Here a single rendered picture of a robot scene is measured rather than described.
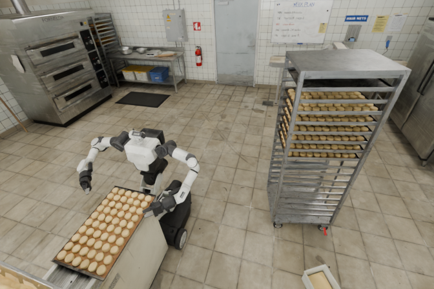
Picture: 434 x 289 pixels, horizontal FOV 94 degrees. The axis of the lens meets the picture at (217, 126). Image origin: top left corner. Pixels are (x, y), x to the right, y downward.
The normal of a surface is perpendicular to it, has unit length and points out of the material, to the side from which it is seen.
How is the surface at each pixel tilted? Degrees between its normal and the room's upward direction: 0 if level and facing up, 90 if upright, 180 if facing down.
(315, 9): 90
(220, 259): 0
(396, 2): 90
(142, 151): 45
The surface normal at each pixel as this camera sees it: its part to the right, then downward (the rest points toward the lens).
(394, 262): -0.04, -0.82
